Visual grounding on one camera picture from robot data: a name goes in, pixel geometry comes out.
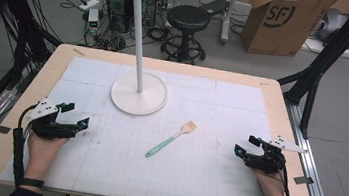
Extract brown cardboard box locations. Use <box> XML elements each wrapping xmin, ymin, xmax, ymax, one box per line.
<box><xmin>237</xmin><ymin>0</ymin><xmax>341</xmax><ymax>64</ymax></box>

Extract silver appliance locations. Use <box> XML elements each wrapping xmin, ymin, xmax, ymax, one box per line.
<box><xmin>313</xmin><ymin>6</ymin><xmax>349</xmax><ymax>46</ymax></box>

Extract flat black case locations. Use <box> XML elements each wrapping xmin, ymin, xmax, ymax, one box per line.
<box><xmin>197</xmin><ymin>0</ymin><xmax>231</xmax><ymax>19</ymax></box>

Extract small device with green display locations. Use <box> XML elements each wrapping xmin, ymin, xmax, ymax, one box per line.
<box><xmin>84</xmin><ymin>7</ymin><xmax>103</xmax><ymax>38</ymax></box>

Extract brown tape strip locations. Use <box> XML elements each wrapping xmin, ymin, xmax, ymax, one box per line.
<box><xmin>71</xmin><ymin>47</ymin><xmax>88</xmax><ymax>58</ymax></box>

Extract black round stool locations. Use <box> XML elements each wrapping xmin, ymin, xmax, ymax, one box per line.
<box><xmin>158</xmin><ymin>1</ymin><xmax>214</xmax><ymax>68</ymax></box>

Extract person's right hand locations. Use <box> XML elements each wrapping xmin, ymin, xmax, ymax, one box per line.
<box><xmin>250</xmin><ymin>168</ymin><xmax>293</xmax><ymax>196</ymax></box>

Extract white grid mat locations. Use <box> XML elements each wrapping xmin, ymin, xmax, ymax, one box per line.
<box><xmin>0</xmin><ymin>48</ymin><xmax>283</xmax><ymax>196</ymax></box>

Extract black computer tower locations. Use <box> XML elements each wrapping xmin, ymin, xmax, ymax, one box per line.
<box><xmin>136</xmin><ymin>0</ymin><xmax>159</xmax><ymax>28</ymax></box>
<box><xmin>100</xmin><ymin>0</ymin><xmax>139</xmax><ymax>36</ymax></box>

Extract white hook rack stand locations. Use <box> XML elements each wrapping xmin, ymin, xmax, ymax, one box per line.
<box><xmin>92</xmin><ymin>0</ymin><xmax>181</xmax><ymax>121</ymax></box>

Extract grey tape piece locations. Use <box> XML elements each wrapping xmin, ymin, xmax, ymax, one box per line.
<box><xmin>0</xmin><ymin>124</ymin><xmax>13</xmax><ymax>135</ymax></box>
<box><xmin>292</xmin><ymin>174</ymin><xmax>316</xmax><ymax>188</ymax></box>

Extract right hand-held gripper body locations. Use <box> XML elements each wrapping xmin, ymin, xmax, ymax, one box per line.
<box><xmin>242</xmin><ymin>131</ymin><xmax>310</xmax><ymax>179</ymax></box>

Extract white power strip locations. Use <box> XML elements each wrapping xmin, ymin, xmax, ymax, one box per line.
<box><xmin>77</xmin><ymin>0</ymin><xmax>101</xmax><ymax>14</ymax></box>

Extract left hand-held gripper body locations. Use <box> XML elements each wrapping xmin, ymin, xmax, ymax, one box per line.
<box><xmin>26</xmin><ymin>95</ymin><xmax>84</xmax><ymax>144</ymax></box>

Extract white flat board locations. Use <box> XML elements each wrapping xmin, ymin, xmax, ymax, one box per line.
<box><xmin>300</xmin><ymin>35</ymin><xmax>349</xmax><ymax>61</ymax></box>

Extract teal-handled silicone brush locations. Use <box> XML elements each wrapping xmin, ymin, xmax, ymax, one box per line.
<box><xmin>144</xmin><ymin>114</ymin><xmax>200</xmax><ymax>165</ymax></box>

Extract black sleeved cable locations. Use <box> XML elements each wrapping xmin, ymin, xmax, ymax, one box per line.
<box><xmin>5</xmin><ymin>101</ymin><xmax>39</xmax><ymax>191</ymax></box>

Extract black wrist band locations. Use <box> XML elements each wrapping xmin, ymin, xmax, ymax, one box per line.
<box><xmin>18</xmin><ymin>176</ymin><xmax>47</xmax><ymax>190</ymax></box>

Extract thin black cable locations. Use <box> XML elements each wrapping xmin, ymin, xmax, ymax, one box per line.
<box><xmin>274</xmin><ymin>163</ymin><xmax>300</xmax><ymax>196</ymax></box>

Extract person's left hand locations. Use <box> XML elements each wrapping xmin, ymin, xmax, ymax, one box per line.
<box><xmin>23</xmin><ymin>131</ymin><xmax>70</xmax><ymax>184</ymax></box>

